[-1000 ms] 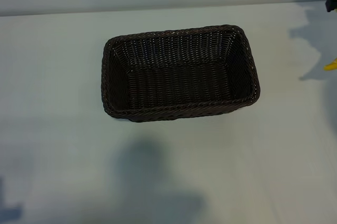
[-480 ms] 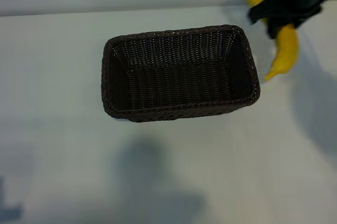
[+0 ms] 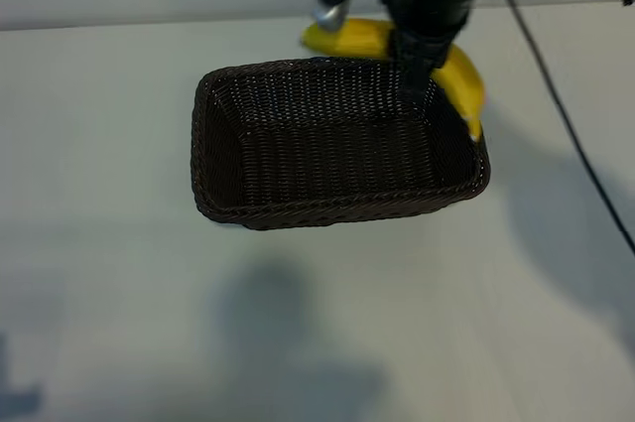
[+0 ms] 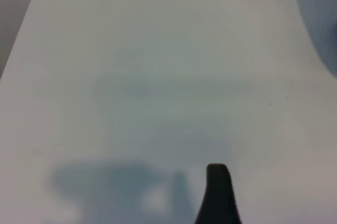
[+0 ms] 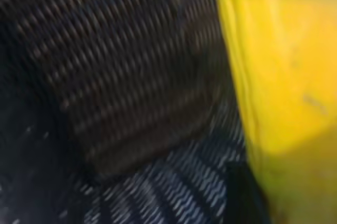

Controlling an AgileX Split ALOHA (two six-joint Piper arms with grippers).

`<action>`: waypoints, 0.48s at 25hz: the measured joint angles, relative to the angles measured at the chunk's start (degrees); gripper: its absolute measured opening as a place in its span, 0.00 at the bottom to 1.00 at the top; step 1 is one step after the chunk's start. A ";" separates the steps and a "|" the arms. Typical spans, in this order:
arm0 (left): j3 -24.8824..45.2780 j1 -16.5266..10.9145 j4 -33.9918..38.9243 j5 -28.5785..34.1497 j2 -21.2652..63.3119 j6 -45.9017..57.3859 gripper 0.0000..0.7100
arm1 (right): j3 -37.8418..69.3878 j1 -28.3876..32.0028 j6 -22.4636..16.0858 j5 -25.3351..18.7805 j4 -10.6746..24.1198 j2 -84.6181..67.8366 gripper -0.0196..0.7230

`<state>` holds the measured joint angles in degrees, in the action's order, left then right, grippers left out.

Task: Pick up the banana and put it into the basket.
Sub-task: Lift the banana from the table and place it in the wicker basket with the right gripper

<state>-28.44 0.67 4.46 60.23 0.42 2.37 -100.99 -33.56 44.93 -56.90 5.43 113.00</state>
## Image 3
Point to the yellow banana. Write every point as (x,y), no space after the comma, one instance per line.
(357,40)

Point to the dark brown wicker basket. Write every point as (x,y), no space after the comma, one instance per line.
(342,159)

